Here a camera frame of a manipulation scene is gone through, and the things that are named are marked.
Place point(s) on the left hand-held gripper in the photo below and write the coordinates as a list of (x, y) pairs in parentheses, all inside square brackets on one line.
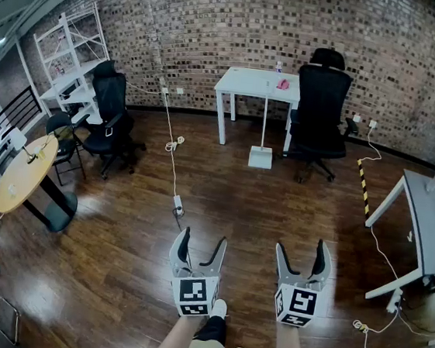
[(193, 289)]

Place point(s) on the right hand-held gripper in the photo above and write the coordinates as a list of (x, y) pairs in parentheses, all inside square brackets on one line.
[(298, 301)]

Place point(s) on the person's left forearm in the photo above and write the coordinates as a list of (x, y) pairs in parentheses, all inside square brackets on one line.
[(177, 340)]

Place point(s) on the person's white shoe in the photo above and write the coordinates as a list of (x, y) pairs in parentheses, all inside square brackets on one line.
[(219, 308)]

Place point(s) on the person's black lower leg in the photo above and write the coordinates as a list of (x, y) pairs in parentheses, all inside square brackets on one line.
[(212, 330)]

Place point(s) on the yellow black striped tape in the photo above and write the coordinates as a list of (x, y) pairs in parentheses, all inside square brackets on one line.
[(364, 186)]

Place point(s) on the grey desk with white legs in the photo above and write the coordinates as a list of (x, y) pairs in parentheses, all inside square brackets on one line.
[(431, 217)]

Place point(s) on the black mesh office chair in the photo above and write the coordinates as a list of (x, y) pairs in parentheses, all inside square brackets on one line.
[(109, 94), (321, 103)]

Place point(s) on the pink cloth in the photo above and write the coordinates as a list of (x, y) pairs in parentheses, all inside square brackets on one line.
[(282, 84)]

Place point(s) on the round wooden table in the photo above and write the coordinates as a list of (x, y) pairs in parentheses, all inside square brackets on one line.
[(26, 175)]

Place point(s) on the black folding chair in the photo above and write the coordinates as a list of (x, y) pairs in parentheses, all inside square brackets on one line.
[(57, 122)]

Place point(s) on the clear water bottle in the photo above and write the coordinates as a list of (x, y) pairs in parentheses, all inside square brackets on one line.
[(279, 68)]

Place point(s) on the white metal shelving rack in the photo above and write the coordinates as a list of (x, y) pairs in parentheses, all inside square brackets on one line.
[(74, 94)]

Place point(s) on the black metal rack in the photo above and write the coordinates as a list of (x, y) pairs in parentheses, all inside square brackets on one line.
[(20, 106)]

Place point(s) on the white wall socket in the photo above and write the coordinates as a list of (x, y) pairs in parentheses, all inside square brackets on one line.
[(357, 118), (179, 90), (373, 124), (164, 91)]

